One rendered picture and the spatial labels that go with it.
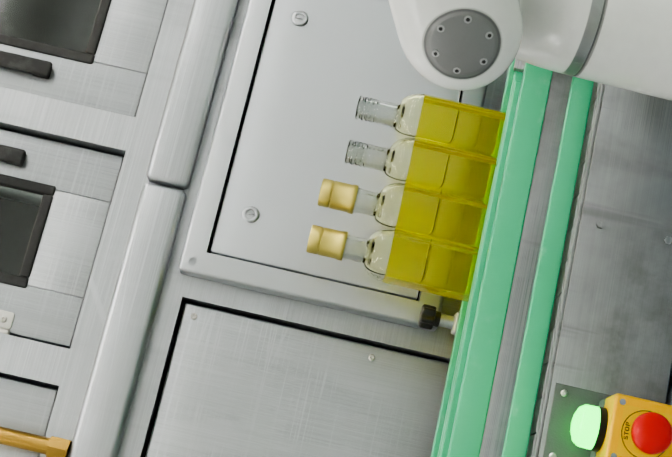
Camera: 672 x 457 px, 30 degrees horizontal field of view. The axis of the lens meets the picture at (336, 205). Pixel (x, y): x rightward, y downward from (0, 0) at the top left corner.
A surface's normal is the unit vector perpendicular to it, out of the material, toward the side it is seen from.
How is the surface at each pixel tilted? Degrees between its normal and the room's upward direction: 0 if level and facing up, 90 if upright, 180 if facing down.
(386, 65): 90
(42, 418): 90
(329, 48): 90
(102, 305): 90
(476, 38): 102
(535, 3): 52
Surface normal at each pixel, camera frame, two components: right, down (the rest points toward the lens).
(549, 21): -0.66, 0.19
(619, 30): 0.02, 0.21
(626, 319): 0.04, -0.25
